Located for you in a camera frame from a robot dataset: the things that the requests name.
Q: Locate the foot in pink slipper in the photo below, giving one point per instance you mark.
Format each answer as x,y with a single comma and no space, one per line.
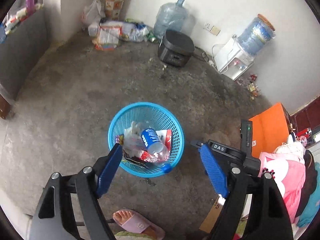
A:
135,226

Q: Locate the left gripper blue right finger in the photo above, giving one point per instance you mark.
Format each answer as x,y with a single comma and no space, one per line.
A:
215,173

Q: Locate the red white snack bag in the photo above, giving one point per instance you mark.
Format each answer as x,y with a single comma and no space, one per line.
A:
165,136

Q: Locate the grey cabinet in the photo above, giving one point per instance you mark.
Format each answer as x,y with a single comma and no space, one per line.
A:
21,51

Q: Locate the pile of packaging trash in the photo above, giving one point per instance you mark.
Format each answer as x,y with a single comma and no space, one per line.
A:
108,35

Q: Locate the Pepsi plastic bottle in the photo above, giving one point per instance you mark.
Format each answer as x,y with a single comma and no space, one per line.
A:
159,153

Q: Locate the pink cloth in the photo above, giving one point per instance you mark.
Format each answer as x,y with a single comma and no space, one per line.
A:
288,171

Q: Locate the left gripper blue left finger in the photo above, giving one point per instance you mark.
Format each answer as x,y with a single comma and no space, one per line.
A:
105,169

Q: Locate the water jug on dispenser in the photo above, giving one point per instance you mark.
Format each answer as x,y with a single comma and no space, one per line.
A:
256,35

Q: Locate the white plastic bag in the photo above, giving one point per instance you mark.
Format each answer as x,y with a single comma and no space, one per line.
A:
92,13

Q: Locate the white water dispenser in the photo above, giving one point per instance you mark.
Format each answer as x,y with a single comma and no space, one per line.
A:
230,58

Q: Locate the blue mesh trash basket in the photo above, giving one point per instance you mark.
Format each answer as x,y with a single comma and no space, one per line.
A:
149,115

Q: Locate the orange box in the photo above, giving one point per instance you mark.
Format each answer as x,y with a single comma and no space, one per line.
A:
270,129

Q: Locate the empty blue water jug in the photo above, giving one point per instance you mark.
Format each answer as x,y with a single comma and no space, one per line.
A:
171,16

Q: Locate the small wooden stool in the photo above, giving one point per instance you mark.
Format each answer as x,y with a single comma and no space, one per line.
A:
5,107

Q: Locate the black rice cooker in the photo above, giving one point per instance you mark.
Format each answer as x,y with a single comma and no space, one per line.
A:
175,48

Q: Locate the purple cup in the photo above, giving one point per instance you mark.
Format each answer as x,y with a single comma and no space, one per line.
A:
30,6

